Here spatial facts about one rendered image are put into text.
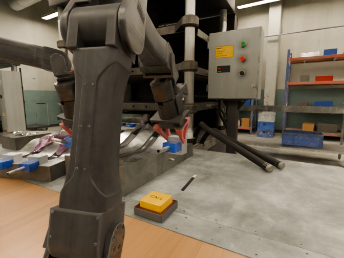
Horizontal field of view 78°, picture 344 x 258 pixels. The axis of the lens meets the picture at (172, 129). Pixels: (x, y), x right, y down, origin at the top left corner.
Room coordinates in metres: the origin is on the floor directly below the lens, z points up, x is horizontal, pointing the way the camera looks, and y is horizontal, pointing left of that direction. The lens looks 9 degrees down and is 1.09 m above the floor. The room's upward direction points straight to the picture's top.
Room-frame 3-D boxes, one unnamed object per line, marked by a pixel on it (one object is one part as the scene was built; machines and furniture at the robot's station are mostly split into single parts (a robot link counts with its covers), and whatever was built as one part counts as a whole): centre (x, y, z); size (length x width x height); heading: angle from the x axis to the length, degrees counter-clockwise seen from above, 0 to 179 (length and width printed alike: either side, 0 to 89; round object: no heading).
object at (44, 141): (0.95, 0.48, 0.90); 0.26 x 0.18 x 0.08; 168
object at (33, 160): (0.68, 0.48, 0.86); 0.13 x 0.05 x 0.05; 168
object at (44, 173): (0.96, 0.49, 0.86); 0.50 x 0.26 x 0.11; 168
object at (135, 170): (0.86, 0.13, 0.87); 0.50 x 0.26 x 0.14; 151
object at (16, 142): (1.23, 0.85, 0.84); 0.20 x 0.15 x 0.07; 151
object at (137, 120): (1.82, 0.23, 0.87); 0.50 x 0.27 x 0.17; 151
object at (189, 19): (1.91, 0.22, 1.45); 1.29 x 0.82 x 0.19; 61
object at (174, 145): (0.62, 0.01, 0.94); 0.13 x 0.05 x 0.05; 151
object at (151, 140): (0.85, 0.15, 0.92); 0.35 x 0.16 x 0.09; 151
